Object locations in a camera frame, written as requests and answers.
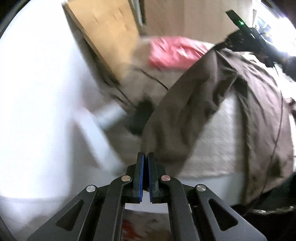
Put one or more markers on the black power adapter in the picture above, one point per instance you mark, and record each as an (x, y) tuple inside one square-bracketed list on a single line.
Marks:
[(143, 112)]

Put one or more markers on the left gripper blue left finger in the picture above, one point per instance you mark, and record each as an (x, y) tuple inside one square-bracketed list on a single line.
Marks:
[(96, 213)]

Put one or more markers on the folded pink shirt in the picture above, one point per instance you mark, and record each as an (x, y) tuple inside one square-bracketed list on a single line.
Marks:
[(176, 52)]

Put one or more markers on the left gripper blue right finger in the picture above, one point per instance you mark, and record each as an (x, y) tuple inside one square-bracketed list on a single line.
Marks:
[(196, 213)]

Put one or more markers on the brown fleece garment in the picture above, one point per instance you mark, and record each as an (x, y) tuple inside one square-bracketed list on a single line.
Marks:
[(219, 111)]

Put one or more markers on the light wood board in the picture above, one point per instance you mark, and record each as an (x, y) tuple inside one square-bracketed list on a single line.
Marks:
[(203, 20)]

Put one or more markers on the knotty pine wood panel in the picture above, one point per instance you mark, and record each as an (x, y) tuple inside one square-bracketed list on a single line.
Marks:
[(110, 29)]

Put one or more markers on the plaid beige table cloth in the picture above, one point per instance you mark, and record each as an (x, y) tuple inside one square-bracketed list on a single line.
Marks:
[(185, 129)]

